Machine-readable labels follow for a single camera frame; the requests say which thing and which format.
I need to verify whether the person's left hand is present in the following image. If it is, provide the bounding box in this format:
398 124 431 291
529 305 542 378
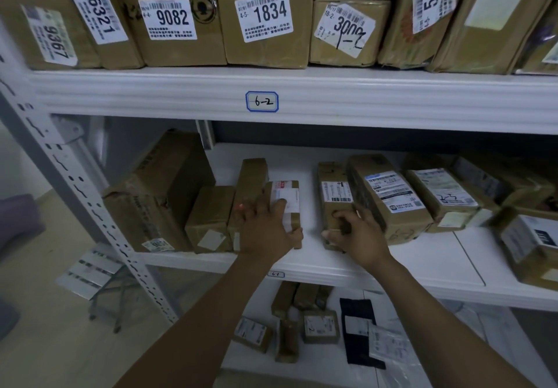
237 187 304 267

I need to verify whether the person's left forearm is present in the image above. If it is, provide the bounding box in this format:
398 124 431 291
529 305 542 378
114 252 289 388

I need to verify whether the black plastic packet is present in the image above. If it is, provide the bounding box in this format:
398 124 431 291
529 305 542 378
339 298 387 370

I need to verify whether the blue-bordered shelf tag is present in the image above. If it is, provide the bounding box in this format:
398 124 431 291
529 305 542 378
245 90 280 113

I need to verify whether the person's right hand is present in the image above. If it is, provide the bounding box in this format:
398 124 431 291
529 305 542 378
322 207 394 271

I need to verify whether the tall slim cardboard box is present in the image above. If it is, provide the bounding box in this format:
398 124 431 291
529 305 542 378
228 157 269 253

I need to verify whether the long cardboard parcel blue-topped label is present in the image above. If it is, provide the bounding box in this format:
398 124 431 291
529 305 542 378
346 154 434 245

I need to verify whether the cardboard parcel with navy label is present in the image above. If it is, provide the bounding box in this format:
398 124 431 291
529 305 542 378
492 206 558 291

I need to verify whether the row of labelled cardboard parcels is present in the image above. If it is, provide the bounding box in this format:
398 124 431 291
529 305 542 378
0 0 558 75

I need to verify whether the cardboard parcel with scribbled label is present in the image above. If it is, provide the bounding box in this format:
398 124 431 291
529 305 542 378
404 167 495 227

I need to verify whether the small parcel with red-striped label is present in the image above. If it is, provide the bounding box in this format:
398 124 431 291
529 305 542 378
263 180 303 250

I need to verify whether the cluster of little cardboard parcels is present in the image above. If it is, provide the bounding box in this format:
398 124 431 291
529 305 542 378
232 281 341 364

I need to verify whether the person's right forearm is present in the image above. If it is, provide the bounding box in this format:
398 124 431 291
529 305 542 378
357 252 531 388

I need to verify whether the white slatted folding stool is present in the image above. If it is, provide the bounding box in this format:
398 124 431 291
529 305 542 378
55 245 147 334

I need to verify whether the white metal shelving unit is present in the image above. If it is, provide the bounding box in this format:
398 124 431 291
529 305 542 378
0 0 558 388

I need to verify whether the white plastic mailer bag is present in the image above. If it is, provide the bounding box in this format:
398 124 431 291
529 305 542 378
368 323 413 365

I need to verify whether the dark-labelled cardboard parcel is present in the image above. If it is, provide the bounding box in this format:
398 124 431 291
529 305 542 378
451 151 556 209

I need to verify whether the narrow cardboard parcel white label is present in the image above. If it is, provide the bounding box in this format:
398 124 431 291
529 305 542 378
317 161 355 252

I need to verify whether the small flat cardboard parcel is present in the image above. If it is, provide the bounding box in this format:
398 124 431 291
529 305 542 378
425 208 494 233

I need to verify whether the large taped cardboard box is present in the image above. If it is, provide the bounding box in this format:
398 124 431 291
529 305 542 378
102 129 217 253

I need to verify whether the small squat cardboard box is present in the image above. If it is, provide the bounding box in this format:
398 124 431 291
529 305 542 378
185 185 236 254

